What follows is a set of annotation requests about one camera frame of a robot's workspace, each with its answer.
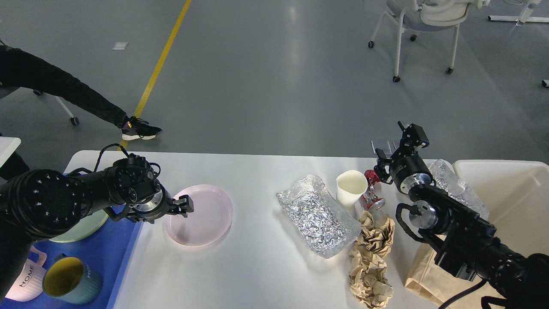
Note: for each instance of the clear plastic bag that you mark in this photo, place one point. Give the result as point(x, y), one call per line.
point(446, 179)

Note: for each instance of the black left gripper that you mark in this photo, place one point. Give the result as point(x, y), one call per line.
point(159, 205)

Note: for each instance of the person leg black trousers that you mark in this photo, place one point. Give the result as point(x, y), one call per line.
point(21, 69)

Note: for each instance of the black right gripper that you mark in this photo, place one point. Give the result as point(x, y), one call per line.
point(408, 170)

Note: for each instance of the lower crumpled brown paper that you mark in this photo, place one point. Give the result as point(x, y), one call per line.
point(368, 282)

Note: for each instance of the crumpled silver foil bag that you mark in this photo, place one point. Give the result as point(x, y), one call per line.
point(321, 221)

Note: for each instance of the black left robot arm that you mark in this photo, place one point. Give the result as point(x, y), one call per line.
point(41, 204)

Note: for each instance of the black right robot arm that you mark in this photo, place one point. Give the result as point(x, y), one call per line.
point(465, 243)

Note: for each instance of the green plate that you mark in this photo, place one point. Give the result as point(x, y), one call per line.
point(86, 227)

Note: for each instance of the crumpled brown paper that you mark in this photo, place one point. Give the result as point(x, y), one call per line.
point(368, 282)
point(376, 236)

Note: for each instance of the white stand base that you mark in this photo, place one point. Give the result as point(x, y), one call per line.
point(524, 17)

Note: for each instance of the crushed red soda can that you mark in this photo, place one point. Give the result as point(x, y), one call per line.
point(369, 200)

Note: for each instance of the white paper cup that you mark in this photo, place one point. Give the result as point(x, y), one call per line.
point(351, 185)

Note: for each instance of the dark green mug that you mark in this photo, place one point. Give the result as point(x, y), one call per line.
point(71, 280)

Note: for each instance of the white paper scrap on floor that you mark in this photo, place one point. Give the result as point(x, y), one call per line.
point(120, 46)

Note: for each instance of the blue plastic tray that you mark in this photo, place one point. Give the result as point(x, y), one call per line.
point(104, 250)

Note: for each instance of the pink HOME mug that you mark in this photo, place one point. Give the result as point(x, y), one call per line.
point(28, 285)

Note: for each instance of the white office chair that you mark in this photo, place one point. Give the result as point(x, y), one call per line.
point(426, 16)

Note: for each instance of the pink plate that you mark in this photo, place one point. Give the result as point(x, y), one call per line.
point(210, 220)

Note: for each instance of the brown paper bag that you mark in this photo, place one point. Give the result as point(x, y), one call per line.
point(429, 281)

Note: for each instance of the black sneaker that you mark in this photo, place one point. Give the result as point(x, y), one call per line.
point(136, 128)

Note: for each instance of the white plastic bin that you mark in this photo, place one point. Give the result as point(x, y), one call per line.
point(517, 196)

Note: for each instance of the upper crumpled brown paper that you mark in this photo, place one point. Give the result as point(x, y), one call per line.
point(376, 236)

